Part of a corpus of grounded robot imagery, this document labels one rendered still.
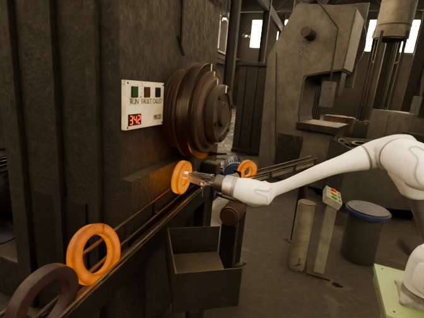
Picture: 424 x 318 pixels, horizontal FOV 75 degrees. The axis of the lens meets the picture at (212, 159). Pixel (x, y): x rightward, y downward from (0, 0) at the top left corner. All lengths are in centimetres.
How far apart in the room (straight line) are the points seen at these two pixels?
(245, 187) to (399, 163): 54
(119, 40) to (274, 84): 320
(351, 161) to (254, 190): 39
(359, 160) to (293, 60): 298
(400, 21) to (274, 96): 648
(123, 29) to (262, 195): 80
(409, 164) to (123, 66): 99
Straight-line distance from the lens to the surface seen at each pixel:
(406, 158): 106
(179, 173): 123
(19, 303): 81
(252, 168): 192
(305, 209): 204
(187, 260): 112
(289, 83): 404
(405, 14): 1012
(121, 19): 110
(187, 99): 122
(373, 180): 348
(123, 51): 109
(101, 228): 99
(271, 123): 410
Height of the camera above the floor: 124
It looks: 14 degrees down
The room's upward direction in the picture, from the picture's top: 5 degrees clockwise
